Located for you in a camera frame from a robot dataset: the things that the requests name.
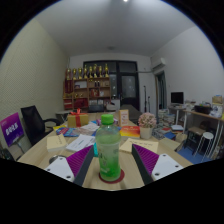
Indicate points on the purple sign board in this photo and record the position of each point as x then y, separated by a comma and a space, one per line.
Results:
11, 129

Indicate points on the beige notebook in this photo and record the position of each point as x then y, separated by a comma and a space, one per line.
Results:
56, 142

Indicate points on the white wall air conditioner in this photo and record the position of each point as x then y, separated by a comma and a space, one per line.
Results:
158, 65

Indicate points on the flat round red coaster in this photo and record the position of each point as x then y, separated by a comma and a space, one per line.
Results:
122, 176

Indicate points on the orange book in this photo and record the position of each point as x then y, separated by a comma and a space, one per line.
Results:
130, 131

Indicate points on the cluttered wooden side desk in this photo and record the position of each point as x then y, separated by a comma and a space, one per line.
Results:
203, 115

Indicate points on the dark glass door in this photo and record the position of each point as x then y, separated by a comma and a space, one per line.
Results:
128, 86

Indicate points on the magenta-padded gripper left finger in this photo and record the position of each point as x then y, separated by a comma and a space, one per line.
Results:
59, 166

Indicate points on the white printed booklet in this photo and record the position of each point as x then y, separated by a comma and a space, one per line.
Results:
80, 142

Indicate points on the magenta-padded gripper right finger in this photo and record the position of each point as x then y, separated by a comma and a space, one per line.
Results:
166, 166

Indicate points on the green drink bottle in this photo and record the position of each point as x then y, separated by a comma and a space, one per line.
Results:
108, 153

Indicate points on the white round stool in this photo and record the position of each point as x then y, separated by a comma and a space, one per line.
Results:
207, 135

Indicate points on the black office chair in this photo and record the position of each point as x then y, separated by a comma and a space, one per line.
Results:
33, 123

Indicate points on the yellow gift box red ribbon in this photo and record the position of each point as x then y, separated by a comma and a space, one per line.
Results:
74, 120

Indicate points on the small standing card box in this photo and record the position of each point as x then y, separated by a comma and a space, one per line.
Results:
124, 117

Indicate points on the wooden shelf unit with trophies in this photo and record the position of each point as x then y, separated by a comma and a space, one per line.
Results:
86, 93

